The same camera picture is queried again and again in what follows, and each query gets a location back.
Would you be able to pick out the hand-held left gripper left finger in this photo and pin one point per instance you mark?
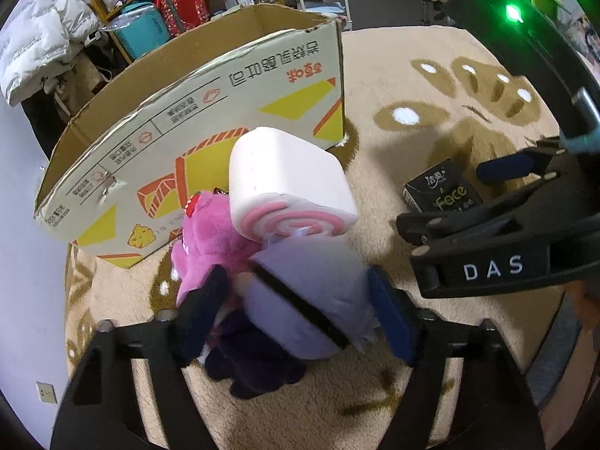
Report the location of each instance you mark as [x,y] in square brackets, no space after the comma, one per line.
[206,304]

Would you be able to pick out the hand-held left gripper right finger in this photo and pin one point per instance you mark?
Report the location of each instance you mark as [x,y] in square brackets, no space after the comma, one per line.
[389,314]

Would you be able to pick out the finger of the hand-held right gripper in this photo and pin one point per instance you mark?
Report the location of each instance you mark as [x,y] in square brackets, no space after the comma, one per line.
[506,168]
[468,225]

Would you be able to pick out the black tissue pack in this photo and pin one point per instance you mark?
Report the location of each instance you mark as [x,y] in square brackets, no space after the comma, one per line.
[440,187]

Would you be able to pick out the pink plush toy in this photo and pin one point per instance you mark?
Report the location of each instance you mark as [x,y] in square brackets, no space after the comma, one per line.
[206,239]

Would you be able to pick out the purple plush doll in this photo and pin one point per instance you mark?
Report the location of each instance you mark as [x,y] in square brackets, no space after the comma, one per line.
[304,286]

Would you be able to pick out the pink swiss roll plush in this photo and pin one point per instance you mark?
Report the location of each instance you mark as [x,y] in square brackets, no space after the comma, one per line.
[281,168]

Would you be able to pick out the printed cardboard box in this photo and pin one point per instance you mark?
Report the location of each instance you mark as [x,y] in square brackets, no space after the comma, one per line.
[140,150]

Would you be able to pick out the black coat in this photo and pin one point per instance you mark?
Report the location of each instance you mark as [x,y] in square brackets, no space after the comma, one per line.
[42,122]

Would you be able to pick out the beige trousers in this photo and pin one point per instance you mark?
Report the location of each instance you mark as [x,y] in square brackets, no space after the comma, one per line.
[89,75]

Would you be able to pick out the teal bag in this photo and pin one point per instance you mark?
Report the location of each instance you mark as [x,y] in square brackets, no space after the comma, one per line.
[140,28]

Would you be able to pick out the red gift bag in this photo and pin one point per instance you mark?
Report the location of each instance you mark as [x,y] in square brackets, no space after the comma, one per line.
[183,4]

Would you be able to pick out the white puffer jacket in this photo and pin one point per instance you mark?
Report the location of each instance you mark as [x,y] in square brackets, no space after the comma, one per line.
[42,42]

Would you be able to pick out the wooden shelf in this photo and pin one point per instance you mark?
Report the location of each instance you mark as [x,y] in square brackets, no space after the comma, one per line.
[105,11]

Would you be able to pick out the floral wall poster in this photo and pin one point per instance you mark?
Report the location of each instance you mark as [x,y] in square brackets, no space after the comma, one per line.
[588,37]

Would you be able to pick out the wall socket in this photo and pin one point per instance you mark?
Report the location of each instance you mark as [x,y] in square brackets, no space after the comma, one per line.
[47,393]

